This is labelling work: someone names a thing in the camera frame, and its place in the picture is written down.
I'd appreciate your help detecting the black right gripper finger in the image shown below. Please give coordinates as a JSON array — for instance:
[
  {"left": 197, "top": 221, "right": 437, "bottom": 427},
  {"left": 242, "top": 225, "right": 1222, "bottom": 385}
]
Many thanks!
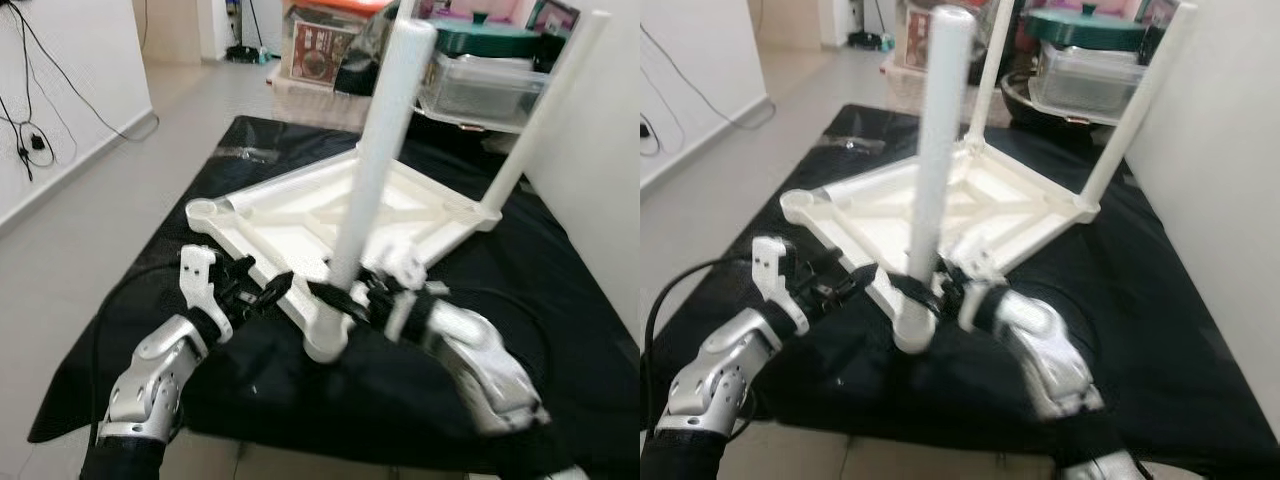
[
  {"left": 888, "top": 271, "right": 946, "bottom": 313},
  {"left": 306, "top": 280, "right": 366, "bottom": 321}
]

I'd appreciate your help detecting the white plastic children table top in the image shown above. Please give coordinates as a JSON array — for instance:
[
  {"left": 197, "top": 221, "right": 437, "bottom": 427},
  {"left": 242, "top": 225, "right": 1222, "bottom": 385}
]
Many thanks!
[
  {"left": 185, "top": 143, "right": 504, "bottom": 346},
  {"left": 780, "top": 135, "right": 1101, "bottom": 336}
]

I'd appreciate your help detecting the black tablecloth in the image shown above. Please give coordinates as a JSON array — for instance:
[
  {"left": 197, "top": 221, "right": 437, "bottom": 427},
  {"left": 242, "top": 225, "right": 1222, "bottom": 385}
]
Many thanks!
[
  {"left": 650, "top": 103, "right": 1280, "bottom": 480},
  {"left": 28, "top": 115, "right": 641, "bottom": 480}
]

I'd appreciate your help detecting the low translucent storage box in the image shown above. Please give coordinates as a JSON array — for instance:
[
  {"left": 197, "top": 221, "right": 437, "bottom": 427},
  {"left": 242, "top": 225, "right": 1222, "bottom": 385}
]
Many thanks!
[
  {"left": 268, "top": 75, "right": 381, "bottom": 127},
  {"left": 880, "top": 60, "right": 931, "bottom": 113}
]

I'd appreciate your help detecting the black wok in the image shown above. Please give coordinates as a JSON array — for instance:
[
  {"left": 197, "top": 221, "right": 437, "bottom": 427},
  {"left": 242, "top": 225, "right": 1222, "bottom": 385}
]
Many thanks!
[{"left": 1000, "top": 70, "right": 1043, "bottom": 123}]

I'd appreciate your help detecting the clear plastic container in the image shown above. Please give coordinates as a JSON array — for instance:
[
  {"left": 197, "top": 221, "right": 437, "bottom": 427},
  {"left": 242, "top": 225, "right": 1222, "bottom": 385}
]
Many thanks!
[
  {"left": 1030, "top": 45, "right": 1151, "bottom": 127},
  {"left": 418, "top": 55, "right": 549, "bottom": 133}
]

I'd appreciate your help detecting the red printed carton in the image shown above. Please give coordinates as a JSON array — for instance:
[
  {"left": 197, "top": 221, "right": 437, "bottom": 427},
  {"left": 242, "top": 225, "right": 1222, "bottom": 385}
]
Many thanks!
[
  {"left": 897, "top": 5, "right": 936, "bottom": 71},
  {"left": 292, "top": 18, "right": 359, "bottom": 89}
]

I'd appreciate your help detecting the green cooking pot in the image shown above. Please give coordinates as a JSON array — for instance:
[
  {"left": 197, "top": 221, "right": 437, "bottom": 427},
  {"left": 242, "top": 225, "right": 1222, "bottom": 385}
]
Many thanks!
[
  {"left": 1025, "top": 5, "right": 1148, "bottom": 51},
  {"left": 435, "top": 12, "right": 543, "bottom": 57}
]

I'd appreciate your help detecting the pink plastic box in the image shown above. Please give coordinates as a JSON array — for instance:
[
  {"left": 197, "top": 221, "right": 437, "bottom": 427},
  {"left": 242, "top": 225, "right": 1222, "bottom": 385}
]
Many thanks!
[{"left": 480, "top": 0, "right": 541, "bottom": 26}]

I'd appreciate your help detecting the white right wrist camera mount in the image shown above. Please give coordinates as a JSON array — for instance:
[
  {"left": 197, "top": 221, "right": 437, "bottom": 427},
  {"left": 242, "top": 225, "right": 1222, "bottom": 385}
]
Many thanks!
[
  {"left": 378, "top": 245, "right": 431, "bottom": 343},
  {"left": 955, "top": 240, "right": 1006, "bottom": 333}
]

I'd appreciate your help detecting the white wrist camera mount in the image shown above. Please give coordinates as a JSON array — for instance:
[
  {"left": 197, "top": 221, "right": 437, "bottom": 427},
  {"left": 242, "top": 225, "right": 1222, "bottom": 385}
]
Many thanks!
[
  {"left": 378, "top": 245, "right": 431, "bottom": 343},
  {"left": 752, "top": 235, "right": 793, "bottom": 309},
  {"left": 178, "top": 244, "right": 223, "bottom": 319},
  {"left": 955, "top": 240, "right": 1006, "bottom": 333}
]

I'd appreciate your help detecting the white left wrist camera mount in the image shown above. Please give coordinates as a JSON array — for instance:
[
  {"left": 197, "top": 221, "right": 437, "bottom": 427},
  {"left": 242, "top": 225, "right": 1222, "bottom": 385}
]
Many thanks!
[
  {"left": 178, "top": 244, "right": 223, "bottom": 319},
  {"left": 752, "top": 235, "right": 793, "bottom": 309}
]

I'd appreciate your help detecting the black wall cable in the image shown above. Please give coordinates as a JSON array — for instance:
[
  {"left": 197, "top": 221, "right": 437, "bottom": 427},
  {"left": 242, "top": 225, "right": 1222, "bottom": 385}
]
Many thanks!
[
  {"left": 640, "top": 25, "right": 776, "bottom": 133},
  {"left": 5, "top": 0, "right": 161, "bottom": 141}
]

